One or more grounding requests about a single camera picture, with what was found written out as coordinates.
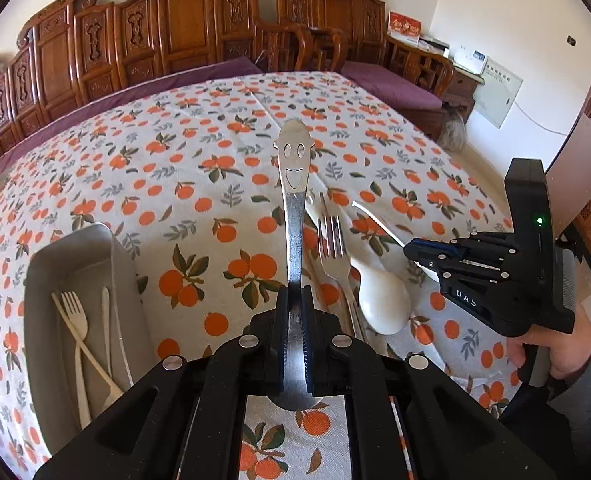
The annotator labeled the person's right forearm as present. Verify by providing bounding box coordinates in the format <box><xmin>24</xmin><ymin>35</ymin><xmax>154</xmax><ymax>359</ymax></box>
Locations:
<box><xmin>498</xmin><ymin>330</ymin><xmax>591</xmax><ymax>480</ymax></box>

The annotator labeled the cream plastic fork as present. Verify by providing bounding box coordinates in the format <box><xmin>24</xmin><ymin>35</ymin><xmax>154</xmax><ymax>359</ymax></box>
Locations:
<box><xmin>62</xmin><ymin>291</ymin><xmax>94</xmax><ymax>430</ymax></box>

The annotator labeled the red box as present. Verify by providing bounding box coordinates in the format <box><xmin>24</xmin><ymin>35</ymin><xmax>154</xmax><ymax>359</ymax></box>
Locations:
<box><xmin>386</xmin><ymin>11</ymin><xmax>422</xmax><ymax>43</ymax></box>

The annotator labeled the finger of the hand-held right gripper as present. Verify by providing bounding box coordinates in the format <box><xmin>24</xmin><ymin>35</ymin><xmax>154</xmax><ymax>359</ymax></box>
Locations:
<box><xmin>405</xmin><ymin>233</ymin><xmax>519</xmax><ymax>259</ymax></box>
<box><xmin>409</xmin><ymin>251</ymin><xmax>519</xmax><ymax>282</ymax></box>

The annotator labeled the white panel board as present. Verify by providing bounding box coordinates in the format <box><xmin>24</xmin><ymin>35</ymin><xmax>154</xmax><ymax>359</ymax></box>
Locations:
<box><xmin>545</xmin><ymin>112</ymin><xmax>591</xmax><ymax>241</ymax></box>

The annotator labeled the white wall panel door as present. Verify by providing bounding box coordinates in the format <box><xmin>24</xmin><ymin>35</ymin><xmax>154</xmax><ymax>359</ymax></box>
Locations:
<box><xmin>473</xmin><ymin>57</ymin><xmax>525</xmax><ymax>130</ymax></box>

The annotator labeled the carved wooden armchair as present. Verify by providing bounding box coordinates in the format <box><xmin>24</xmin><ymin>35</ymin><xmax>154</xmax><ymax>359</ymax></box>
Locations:
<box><xmin>276</xmin><ymin>0</ymin><xmax>456</xmax><ymax>136</ymax></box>

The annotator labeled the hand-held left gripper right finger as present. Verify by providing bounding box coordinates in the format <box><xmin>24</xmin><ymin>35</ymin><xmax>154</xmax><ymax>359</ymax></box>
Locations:
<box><xmin>300</xmin><ymin>285</ymin><xmax>567</xmax><ymax>480</ymax></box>

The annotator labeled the metal tray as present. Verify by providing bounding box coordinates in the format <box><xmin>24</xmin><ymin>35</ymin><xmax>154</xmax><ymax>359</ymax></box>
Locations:
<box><xmin>23</xmin><ymin>222</ymin><xmax>156</xmax><ymax>453</ymax></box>

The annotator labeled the long carved wooden sofa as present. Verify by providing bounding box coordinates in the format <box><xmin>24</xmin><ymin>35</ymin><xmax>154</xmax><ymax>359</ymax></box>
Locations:
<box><xmin>0</xmin><ymin>0</ymin><xmax>317</xmax><ymax>171</ymax></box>

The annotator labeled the purple armchair cushion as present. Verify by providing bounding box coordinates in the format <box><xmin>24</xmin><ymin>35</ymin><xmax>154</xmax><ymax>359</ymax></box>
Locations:
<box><xmin>339</xmin><ymin>60</ymin><xmax>446</xmax><ymax>111</ymax></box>

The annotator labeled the white tabletop device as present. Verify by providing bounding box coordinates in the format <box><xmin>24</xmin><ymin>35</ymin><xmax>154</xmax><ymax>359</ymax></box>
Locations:
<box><xmin>453</xmin><ymin>46</ymin><xmax>489</xmax><ymax>73</ymax></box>

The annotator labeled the cream plastic knife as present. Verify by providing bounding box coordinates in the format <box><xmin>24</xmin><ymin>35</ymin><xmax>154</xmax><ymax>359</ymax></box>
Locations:
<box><xmin>100</xmin><ymin>286</ymin><xmax>114</xmax><ymax>378</ymax></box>

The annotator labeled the orange print tablecloth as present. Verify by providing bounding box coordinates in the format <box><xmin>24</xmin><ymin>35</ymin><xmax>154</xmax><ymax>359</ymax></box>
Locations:
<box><xmin>0</xmin><ymin>71</ymin><xmax>516</xmax><ymax>480</ymax></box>

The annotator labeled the white wall cable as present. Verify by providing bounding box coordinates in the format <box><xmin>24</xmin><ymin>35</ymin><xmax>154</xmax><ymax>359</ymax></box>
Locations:
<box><xmin>518</xmin><ymin>105</ymin><xmax>571</xmax><ymax>136</ymax></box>

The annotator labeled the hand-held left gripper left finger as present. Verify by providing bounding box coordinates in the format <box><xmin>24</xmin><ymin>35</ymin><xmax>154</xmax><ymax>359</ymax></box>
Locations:
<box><xmin>34</xmin><ymin>285</ymin><xmax>296</xmax><ymax>480</ymax></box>

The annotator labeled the wooden side table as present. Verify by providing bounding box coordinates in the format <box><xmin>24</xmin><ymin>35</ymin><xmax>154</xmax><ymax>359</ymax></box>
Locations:
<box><xmin>385</xmin><ymin>32</ymin><xmax>479</xmax><ymax>121</ymax></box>

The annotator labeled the person's right hand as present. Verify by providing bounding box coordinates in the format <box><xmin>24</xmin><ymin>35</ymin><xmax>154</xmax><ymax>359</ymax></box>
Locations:
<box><xmin>506</xmin><ymin>305</ymin><xmax>591</xmax><ymax>386</ymax></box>

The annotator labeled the metal smiley face spoon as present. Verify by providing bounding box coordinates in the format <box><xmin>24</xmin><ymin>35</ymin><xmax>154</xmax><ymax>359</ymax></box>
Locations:
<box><xmin>270</xmin><ymin>119</ymin><xmax>327</xmax><ymax>411</ymax></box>

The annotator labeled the metal fork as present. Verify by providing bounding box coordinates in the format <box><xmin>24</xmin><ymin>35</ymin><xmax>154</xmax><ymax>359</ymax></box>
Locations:
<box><xmin>318</xmin><ymin>215</ymin><xmax>369</xmax><ymax>341</ymax></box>

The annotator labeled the grey fluffy duster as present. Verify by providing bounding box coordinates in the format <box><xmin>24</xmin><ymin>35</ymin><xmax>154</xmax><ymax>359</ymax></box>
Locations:
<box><xmin>438</xmin><ymin>105</ymin><xmax>469</xmax><ymax>151</ymax></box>

